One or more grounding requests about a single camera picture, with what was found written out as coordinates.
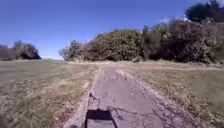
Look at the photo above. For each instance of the small dark tree clump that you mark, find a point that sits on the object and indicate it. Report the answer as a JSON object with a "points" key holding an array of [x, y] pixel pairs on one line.
{"points": [[23, 52]]}

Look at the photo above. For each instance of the dry grass field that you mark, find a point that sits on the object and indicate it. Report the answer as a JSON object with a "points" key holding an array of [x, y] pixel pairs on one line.
{"points": [[36, 86]]}

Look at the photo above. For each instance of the row of green bushy trees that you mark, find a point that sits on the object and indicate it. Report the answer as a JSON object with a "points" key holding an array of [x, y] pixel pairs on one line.
{"points": [[160, 43]]}

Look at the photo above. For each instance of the dry grass verge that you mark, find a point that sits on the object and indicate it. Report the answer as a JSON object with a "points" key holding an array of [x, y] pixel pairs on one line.
{"points": [[190, 83]]}

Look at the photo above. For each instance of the grey asphalt path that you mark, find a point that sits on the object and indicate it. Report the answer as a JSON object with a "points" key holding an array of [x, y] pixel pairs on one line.
{"points": [[123, 96]]}

